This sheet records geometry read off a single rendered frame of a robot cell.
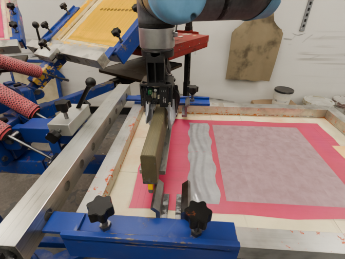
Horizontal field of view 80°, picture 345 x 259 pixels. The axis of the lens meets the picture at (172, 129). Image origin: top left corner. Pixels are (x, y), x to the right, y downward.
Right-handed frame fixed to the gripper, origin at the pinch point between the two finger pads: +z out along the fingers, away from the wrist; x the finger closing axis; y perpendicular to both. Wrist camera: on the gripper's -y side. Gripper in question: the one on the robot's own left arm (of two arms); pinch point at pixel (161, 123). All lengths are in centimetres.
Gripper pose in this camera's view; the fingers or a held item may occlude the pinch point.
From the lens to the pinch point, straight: 57.1
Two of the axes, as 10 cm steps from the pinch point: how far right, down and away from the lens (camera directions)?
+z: 0.0, 8.5, 5.3
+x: 10.0, 0.4, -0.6
